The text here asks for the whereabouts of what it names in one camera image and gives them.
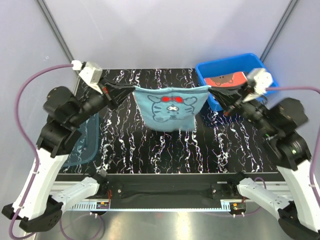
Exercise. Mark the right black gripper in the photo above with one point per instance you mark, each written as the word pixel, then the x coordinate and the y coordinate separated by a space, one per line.
pixel 228 97

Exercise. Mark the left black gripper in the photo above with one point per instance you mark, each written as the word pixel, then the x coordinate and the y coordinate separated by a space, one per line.
pixel 116 93

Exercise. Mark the brown towel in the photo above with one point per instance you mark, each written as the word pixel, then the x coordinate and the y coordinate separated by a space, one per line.
pixel 227 81

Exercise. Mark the light blue patterned towel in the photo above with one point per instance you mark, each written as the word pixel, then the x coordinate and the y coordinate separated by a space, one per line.
pixel 172 108

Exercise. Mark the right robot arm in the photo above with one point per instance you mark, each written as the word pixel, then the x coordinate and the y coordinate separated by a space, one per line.
pixel 299 218

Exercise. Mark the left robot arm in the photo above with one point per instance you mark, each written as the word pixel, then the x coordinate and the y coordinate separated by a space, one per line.
pixel 36 208

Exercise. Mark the clear teal plastic bin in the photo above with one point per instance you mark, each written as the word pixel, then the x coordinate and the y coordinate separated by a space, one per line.
pixel 86 146

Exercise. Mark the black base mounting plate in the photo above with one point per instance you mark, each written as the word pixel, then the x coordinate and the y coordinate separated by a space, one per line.
pixel 171 178

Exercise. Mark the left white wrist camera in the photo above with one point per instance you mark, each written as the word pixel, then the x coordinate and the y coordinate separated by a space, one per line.
pixel 89 72

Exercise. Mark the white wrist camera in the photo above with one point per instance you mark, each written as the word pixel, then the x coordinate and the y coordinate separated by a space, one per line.
pixel 89 72
pixel 260 79

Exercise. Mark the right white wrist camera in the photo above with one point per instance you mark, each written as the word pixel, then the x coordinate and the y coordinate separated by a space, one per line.
pixel 260 79

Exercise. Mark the aluminium rail with cable duct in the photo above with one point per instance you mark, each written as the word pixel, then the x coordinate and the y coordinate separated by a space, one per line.
pixel 160 197

